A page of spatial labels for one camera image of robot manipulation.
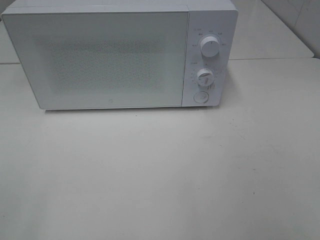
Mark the white microwave oven body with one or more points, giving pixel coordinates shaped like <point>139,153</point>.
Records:
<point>205,17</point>

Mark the round white door button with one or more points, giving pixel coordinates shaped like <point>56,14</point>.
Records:
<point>201,97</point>

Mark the white adjacent table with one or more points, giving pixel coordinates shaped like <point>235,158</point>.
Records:
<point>260,34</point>

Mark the white microwave knob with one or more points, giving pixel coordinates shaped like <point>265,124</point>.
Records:
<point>210,46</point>
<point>205,77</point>

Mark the white microwave door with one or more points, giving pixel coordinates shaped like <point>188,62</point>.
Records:
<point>102,60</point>

